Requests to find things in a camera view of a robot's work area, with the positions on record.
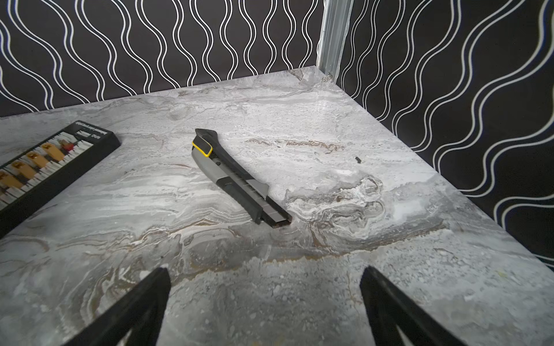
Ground silver aluminium frame post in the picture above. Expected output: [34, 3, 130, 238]
[316, 0, 353, 82]

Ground black charger board yellow connectors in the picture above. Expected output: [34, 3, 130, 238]
[1, 121, 121, 236]

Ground grey black utility knife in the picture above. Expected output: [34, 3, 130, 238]
[191, 128, 292, 228]

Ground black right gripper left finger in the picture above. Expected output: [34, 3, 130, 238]
[66, 268, 171, 345]

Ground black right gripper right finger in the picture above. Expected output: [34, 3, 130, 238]
[360, 266, 464, 345]

